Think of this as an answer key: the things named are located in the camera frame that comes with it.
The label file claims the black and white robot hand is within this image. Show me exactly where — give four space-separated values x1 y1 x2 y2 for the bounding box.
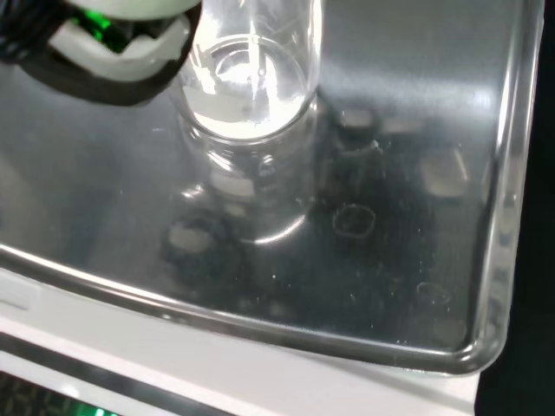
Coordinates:
0 0 203 108

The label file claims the white electronic balance steel pan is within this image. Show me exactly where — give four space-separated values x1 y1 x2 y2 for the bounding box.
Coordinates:
0 0 545 416

